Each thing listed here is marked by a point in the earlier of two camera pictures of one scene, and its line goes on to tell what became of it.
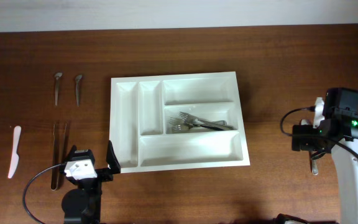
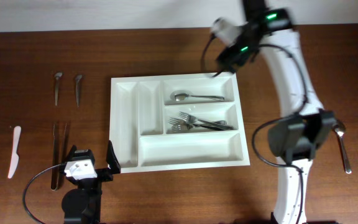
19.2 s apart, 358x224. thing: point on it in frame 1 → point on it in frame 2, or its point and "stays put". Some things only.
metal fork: [193, 119] stays put
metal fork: [183, 126] stays put
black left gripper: [107, 173] stays put
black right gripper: [305, 143] → [240, 58]
